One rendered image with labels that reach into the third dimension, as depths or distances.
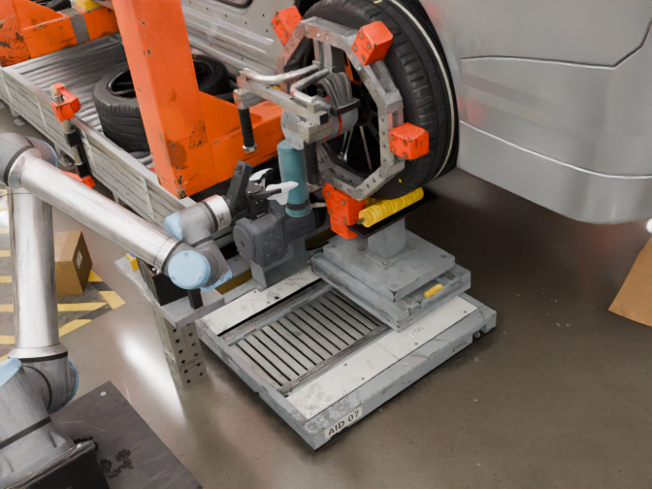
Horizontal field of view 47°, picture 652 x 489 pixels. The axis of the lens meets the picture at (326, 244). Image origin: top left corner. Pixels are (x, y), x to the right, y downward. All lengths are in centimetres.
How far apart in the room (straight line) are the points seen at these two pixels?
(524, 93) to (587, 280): 125
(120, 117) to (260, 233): 121
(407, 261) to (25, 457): 145
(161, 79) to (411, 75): 83
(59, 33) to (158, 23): 202
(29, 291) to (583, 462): 163
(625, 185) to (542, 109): 27
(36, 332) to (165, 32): 101
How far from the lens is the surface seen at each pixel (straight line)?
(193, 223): 194
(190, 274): 178
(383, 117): 217
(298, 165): 245
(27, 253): 209
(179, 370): 263
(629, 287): 304
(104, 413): 227
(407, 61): 216
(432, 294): 266
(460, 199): 350
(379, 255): 274
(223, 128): 271
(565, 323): 284
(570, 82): 187
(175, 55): 252
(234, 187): 201
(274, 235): 270
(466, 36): 204
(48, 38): 443
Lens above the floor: 184
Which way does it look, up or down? 35 degrees down
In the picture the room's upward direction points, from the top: 6 degrees counter-clockwise
